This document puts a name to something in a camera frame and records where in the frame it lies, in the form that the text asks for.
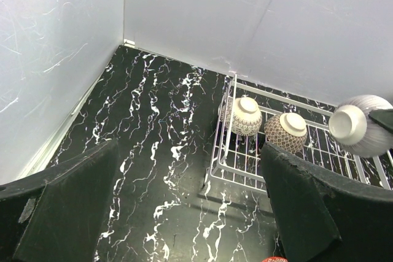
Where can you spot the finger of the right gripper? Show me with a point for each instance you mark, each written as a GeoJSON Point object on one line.
{"type": "Point", "coordinates": [383, 117]}

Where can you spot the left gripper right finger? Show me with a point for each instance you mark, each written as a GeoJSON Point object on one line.
{"type": "Point", "coordinates": [324, 216]}

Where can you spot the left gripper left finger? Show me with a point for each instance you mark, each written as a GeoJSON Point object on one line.
{"type": "Point", "coordinates": [57, 214]}

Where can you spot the purple striped bowl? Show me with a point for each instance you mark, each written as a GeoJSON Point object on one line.
{"type": "Point", "coordinates": [351, 126]}

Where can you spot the brown scale patterned bowl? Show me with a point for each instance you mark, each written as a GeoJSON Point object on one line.
{"type": "Point", "coordinates": [286, 130]}

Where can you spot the brown spoke patterned bowl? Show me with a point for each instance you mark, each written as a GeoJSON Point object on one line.
{"type": "Point", "coordinates": [244, 115]}

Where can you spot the red patterned bowl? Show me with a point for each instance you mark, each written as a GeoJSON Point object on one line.
{"type": "Point", "coordinates": [275, 259]}

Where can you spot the white wire dish rack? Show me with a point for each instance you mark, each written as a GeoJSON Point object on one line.
{"type": "Point", "coordinates": [236, 159]}

